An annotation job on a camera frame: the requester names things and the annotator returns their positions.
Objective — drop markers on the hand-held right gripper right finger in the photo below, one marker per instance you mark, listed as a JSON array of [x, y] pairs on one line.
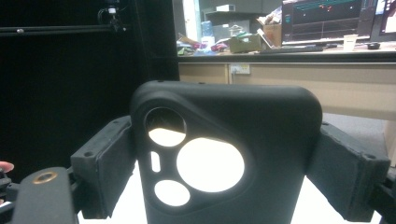
[[345, 174]]

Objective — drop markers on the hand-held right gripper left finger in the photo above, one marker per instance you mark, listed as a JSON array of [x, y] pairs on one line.
[[102, 168]]

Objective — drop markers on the black phone case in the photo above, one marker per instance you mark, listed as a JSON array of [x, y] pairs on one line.
[[249, 109]]

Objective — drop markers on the white board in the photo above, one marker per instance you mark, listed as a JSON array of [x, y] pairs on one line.
[[314, 205]]

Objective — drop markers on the beige wooden desk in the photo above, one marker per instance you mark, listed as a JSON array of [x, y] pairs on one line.
[[342, 90]]

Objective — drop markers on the black curtain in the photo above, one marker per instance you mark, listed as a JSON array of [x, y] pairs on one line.
[[77, 77]]

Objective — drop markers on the white paper cup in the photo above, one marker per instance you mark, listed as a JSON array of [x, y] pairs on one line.
[[350, 43]]

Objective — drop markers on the black computer mouse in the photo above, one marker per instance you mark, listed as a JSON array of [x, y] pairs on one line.
[[373, 45]]

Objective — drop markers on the black keyboard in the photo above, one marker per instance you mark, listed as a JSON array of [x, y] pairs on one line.
[[292, 49]]

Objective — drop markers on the black metal crossbar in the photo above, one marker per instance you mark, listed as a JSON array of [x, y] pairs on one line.
[[62, 29]]

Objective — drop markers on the pile of colourful clutter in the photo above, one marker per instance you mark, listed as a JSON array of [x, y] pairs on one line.
[[199, 48]]

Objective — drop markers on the large computer monitor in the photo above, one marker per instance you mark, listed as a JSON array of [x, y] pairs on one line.
[[323, 18]]

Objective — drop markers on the brown cardboard box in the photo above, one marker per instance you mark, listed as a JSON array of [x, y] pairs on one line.
[[274, 34]]

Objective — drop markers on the olive cardboard box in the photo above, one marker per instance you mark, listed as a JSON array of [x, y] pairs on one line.
[[246, 44]]

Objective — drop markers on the grey cabinet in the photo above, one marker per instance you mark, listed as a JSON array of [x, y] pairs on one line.
[[230, 25]]

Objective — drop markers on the small white box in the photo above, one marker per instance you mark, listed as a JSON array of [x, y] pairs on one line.
[[225, 8]]

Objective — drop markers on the black mounted camera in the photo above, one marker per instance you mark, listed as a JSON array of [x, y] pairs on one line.
[[112, 15]]

